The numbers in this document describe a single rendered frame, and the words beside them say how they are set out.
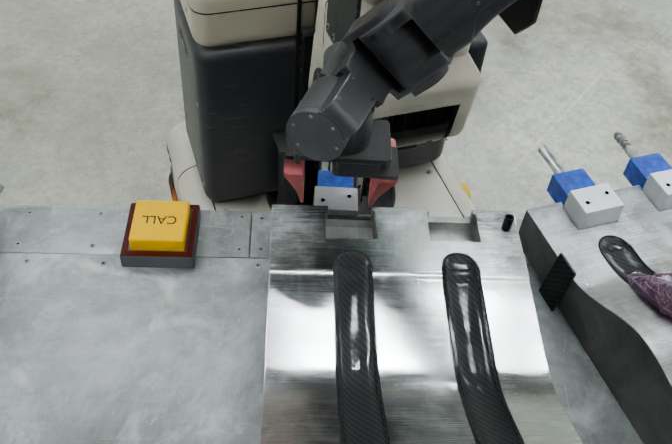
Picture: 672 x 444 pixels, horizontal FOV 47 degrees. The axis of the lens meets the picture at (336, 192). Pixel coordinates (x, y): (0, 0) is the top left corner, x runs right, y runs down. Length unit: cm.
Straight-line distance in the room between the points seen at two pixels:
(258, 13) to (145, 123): 100
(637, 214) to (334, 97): 42
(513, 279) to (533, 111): 168
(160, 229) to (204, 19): 53
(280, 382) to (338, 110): 24
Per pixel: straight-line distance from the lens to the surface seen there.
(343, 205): 87
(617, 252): 91
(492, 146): 228
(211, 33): 134
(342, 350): 72
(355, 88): 70
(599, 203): 91
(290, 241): 78
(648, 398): 81
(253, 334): 83
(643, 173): 99
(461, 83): 117
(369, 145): 82
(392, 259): 78
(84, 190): 211
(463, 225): 85
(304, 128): 70
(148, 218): 88
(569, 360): 87
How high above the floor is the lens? 149
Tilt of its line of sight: 46 degrees down
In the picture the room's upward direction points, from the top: 6 degrees clockwise
